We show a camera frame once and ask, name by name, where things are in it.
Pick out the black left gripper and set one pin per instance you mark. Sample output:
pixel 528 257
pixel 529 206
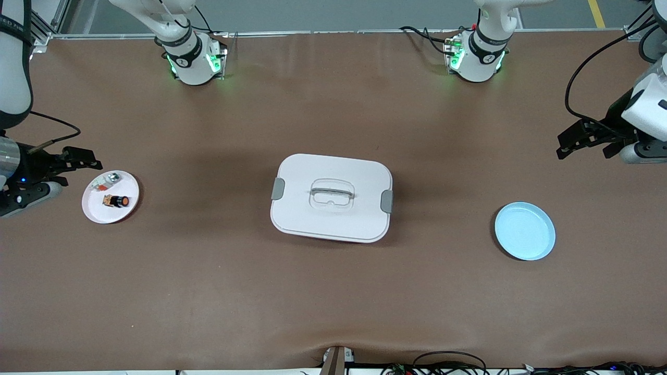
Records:
pixel 614 126

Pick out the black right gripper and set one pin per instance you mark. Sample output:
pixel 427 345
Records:
pixel 35 165

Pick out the orange black push-button switch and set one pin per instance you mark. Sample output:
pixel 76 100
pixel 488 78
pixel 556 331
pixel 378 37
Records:
pixel 117 201

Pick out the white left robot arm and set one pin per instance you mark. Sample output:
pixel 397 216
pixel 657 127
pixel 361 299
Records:
pixel 479 57

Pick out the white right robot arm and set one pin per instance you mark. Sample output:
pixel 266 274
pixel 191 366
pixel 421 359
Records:
pixel 13 62

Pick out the pink round plate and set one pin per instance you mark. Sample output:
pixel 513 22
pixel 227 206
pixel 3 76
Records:
pixel 99 211

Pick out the light blue round plate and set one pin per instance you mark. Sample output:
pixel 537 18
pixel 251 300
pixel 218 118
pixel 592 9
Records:
pixel 523 232

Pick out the brown table mat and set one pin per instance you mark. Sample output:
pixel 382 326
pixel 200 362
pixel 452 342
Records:
pixel 208 286

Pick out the white lidded pink container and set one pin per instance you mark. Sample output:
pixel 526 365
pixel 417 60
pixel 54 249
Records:
pixel 333 219

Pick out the white green orange switch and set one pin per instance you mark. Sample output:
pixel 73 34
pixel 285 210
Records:
pixel 107 180

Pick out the aluminium table rail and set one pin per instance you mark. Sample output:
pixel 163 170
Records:
pixel 312 33

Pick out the brown bracket with white tag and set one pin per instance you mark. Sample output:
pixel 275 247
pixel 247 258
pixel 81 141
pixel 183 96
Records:
pixel 334 362

